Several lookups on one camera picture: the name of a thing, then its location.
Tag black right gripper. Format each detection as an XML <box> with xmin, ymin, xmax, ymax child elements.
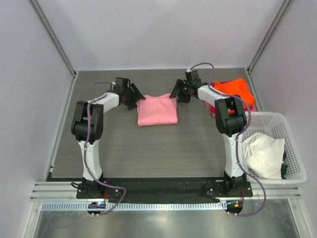
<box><xmin>169</xmin><ymin>79</ymin><xmax>191</xmax><ymax>103</ymax></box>

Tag pink t shirt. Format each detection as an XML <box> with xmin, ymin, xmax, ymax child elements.
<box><xmin>137</xmin><ymin>93</ymin><xmax>178</xmax><ymax>126</ymax></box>

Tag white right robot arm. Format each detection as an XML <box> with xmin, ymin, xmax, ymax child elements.
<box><xmin>169</xmin><ymin>69</ymin><xmax>247</xmax><ymax>196</ymax></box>

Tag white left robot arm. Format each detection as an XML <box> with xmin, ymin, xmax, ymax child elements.
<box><xmin>71</xmin><ymin>77</ymin><xmax>145</xmax><ymax>199</ymax></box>

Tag salmon folded t shirt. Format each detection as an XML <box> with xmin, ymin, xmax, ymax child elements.
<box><xmin>204</xmin><ymin>82</ymin><xmax>258</xmax><ymax>118</ymax></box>

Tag orange folded t shirt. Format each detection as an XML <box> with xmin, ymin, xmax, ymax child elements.
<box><xmin>212</xmin><ymin>78</ymin><xmax>256</xmax><ymax>111</ymax></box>

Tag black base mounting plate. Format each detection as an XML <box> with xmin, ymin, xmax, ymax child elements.
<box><xmin>71</xmin><ymin>177</ymin><xmax>253</xmax><ymax>204</ymax></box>

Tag white t shirt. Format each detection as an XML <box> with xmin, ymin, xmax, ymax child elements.
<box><xmin>242</xmin><ymin>132</ymin><xmax>285</xmax><ymax>180</ymax></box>

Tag dark green t shirt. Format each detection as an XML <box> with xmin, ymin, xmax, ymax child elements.
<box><xmin>281</xmin><ymin>151</ymin><xmax>288</xmax><ymax>179</ymax></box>

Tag right aluminium frame post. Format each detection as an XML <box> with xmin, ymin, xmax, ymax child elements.
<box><xmin>246</xmin><ymin>0</ymin><xmax>293</xmax><ymax>74</ymax></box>

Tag aluminium frame post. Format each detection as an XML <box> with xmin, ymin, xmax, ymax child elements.
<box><xmin>246</xmin><ymin>0</ymin><xmax>293</xmax><ymax>74</ymax></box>
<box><xmin>29</xmin><ymin>0</ymin><xmax>76</xmax><ymax>78</ymax></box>

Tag left aluminium frame post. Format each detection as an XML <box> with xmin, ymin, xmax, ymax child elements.
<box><xmin>29</xmin><ymin>0</ymin><xmax>76</xmax><ymax>78</ymax></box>

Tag white slotted cable duct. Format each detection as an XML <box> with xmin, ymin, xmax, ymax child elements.
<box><xmin>42</xmin><ymin>201</ymin><xmax>227</xmax><ymax>212</ymax></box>

